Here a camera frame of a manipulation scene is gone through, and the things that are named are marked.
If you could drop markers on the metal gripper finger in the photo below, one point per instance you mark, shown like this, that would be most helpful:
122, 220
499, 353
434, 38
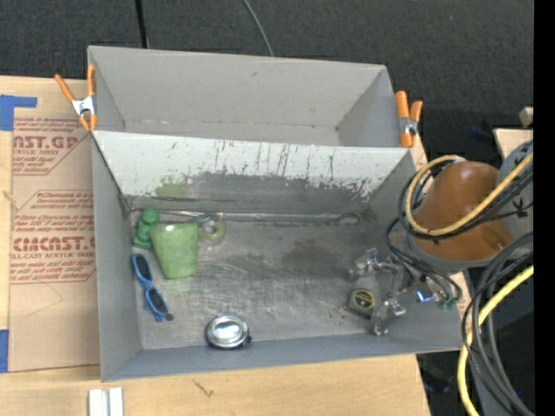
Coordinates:
368, 264
388, 314

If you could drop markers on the grey metal bin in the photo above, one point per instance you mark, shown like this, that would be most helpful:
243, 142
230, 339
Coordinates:
269, 284

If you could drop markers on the clear tape roll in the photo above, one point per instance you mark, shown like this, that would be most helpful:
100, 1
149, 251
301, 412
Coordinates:
219, 231

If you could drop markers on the blue sunglasses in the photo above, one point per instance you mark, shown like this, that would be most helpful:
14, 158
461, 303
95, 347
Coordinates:
154, 299

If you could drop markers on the black and yellow tape measure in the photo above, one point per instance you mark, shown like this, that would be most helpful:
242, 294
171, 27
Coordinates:
362, 300

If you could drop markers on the brown cardboard board red print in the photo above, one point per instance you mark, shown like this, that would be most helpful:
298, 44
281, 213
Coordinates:
52, 301

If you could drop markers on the green toy figure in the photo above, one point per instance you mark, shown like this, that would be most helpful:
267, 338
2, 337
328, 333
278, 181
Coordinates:
145, 232

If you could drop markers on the green cup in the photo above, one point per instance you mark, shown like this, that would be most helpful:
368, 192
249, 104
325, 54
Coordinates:
175, 251

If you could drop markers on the round silver metal tin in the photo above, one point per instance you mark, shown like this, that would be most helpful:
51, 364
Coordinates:
226, 331

